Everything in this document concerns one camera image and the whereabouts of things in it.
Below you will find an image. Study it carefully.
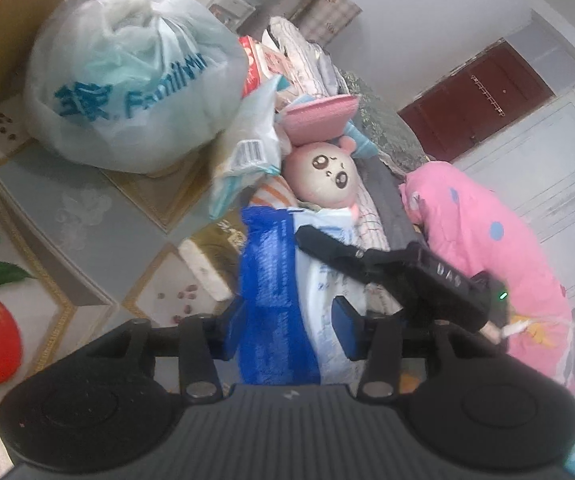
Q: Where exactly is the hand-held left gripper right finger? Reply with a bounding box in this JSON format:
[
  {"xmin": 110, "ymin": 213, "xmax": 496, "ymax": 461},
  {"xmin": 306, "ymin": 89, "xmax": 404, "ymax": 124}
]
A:
[{"xmin": 331, "ymin": 296, "xmax": 468, "ymax": 404}]

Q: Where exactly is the white cable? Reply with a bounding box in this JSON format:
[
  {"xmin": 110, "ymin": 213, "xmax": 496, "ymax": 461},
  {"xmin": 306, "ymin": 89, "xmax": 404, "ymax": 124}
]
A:
[{"xmin": 501, "ymin": 317, "xmax": 575, "ymax": 338}]

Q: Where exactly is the grey cloth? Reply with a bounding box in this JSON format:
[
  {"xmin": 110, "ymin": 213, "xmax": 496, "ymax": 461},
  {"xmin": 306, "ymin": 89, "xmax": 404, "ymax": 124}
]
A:
[{"xmin": 360, "ymin": 152, "xmax": 431, "ymax": 253}]

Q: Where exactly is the red wet wipes pack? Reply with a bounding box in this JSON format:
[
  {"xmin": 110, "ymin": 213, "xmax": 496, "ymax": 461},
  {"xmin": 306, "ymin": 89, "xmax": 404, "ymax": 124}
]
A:
[{"xmin": 238, "ymin": 35, "xmax": 301, "ymax": 98}]

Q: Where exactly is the translucent packet with barcode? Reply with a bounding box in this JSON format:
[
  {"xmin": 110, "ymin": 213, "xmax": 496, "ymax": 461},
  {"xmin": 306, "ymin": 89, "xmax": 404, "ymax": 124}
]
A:
[{"xmin": 208, "ymin": 75, "xmax": 284, "ymax": 221}]

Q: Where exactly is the white checked cloth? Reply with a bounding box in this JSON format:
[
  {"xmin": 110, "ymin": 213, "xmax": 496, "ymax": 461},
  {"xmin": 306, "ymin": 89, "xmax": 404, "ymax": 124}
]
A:
[{"xmin": 261, "ymin": 15, "xmax": 341, "ymax": 103}]

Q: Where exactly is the green patterned cushion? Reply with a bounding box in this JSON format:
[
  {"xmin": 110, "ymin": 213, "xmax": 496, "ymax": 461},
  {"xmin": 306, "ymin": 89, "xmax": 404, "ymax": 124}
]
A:
[{"xmin": 340, "ymin": 70, "xmax": 431, "ymax": 173}]

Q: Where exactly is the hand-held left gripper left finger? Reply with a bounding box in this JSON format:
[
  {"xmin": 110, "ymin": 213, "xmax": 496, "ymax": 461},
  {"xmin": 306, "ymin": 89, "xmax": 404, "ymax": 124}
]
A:
[{"xmin": 87, "ymin": 296, "xmax": 249, "ymax": 404}]

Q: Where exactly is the blue plastic packet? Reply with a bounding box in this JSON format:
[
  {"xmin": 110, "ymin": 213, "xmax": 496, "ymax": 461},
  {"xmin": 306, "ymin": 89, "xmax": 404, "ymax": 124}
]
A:
[{"xmin": 238, "ymin": 204, "xmax": 371, "ymax": 386}]

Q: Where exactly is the pink plush doll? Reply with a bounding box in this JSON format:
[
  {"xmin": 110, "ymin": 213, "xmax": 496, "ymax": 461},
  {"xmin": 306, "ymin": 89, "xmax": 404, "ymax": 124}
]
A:
[{"xmin": 283, "ymin": 134, "xmax": 365, "ymax": 218}]

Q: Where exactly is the orange striped cloth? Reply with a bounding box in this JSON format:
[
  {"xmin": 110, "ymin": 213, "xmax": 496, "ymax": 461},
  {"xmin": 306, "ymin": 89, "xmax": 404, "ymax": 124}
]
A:
[{"xmin": 248, "ymin": 179, "xmax": 299, "ymax": 211}]

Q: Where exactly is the cardboard box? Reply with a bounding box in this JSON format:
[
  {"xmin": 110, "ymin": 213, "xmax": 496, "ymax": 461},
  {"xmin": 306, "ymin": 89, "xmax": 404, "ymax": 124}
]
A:
[{"xmin": 0, "ymin": 0, "xmax": 84, "ymax": 128}]

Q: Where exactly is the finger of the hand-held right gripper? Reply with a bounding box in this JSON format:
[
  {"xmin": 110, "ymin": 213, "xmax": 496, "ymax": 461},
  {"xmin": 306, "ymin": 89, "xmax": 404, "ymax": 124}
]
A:
[
  {"xmin": 335, "ymin": 257, "xmax": 383, "ymax": 288},
  {"xmin": 295, "ymin": 225, "xmax": 368, "ymax": 266}
]

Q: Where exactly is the metal hook rack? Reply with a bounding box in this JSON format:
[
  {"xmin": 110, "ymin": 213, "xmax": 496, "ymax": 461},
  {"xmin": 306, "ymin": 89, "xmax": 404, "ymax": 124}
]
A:
[{"xmin": 470, "ymin": 74, "xmax": 505, "ymax": 116}]

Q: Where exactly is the pink polka-dot blanket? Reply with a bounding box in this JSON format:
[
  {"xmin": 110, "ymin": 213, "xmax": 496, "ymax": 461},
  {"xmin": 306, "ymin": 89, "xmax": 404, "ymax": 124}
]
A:
[{"xmin": 399, "ymin": 160, "xmax": 575, "ymax": 403}]

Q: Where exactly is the white plastic bag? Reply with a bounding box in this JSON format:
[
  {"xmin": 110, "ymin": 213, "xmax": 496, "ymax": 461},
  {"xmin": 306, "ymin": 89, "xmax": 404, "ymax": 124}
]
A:
[{"xmin": 24, "ymin": 0, "xmax": 249, "ymax": 176}]

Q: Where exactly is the white wardrobe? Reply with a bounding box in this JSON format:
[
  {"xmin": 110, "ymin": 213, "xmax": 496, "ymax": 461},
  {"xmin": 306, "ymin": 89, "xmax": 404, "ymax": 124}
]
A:
[{"xmin": 451, "ymin": 77, "xmax": 575, "ymax": 313}]

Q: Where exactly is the dark red door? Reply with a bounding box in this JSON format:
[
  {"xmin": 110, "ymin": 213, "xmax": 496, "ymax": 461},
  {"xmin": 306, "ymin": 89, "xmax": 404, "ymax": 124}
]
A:
[{"xmin": 396, "ymin": 39, "xmax": 557, "ymax": 162}]

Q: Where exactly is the checked patterned roll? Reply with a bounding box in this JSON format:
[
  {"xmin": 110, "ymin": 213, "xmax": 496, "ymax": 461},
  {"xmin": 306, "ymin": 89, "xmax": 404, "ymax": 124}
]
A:
[{"xmin": 290, "ymin": 0, "xmax": 364, "ymax": 47}]

